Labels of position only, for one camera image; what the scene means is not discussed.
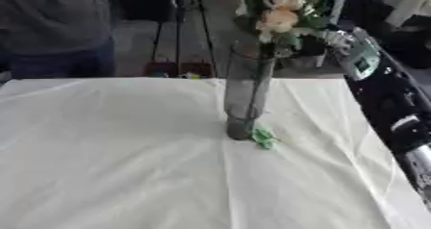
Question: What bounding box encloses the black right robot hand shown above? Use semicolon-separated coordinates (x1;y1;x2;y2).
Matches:
288;34;332;60

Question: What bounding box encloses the peach flower stem with leaves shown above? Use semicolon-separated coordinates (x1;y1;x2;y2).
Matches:
234;0;343;61

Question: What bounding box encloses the tall grey glass vase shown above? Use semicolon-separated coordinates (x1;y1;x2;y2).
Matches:
222;41;278;141

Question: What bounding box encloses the small green leaf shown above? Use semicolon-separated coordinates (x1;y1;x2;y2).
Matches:
249;122;282;151

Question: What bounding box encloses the white hanging cloth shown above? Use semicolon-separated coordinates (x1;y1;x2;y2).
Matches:
382;0;431;29

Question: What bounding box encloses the black tripod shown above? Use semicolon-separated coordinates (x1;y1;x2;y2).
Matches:
148;0;219;79

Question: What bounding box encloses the black bag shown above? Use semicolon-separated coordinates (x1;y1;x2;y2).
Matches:
117;0;175;23

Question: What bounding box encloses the person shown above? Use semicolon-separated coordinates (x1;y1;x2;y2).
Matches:
0;0;118;80

